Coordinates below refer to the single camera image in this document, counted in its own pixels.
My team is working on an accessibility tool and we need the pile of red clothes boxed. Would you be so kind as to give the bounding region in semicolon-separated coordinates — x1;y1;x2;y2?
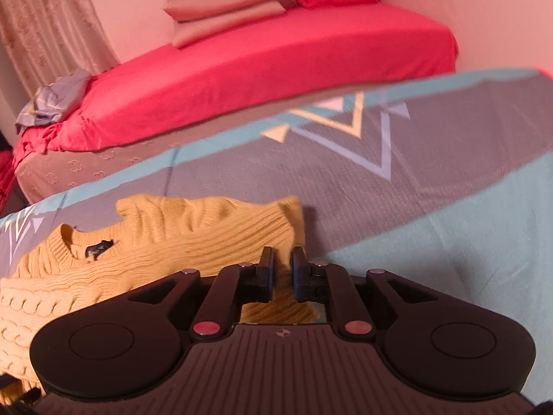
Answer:
0;149;19;209

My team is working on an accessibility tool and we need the yellow cable-knit cardigan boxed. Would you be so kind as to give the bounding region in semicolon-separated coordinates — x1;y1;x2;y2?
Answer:
0;195;330;404

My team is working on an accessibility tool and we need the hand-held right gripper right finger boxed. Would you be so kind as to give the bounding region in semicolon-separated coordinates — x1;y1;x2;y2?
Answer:
291;246;442;342

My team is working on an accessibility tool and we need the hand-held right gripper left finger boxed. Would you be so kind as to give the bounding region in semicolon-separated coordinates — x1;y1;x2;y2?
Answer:
126;246;277;342

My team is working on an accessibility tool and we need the crumpled blue grey cloth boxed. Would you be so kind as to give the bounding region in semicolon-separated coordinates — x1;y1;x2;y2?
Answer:
16;68;93;136

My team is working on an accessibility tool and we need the beige patterned curtain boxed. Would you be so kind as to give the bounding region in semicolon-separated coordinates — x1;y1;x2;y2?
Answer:
0;0;120;98

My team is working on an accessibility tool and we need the blue grey patterned bedsheet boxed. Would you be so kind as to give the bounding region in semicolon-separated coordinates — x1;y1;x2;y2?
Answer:
0;68;553;398

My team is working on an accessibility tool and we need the red bed sheet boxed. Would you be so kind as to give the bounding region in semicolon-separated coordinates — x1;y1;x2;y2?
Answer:
13;0;459;153

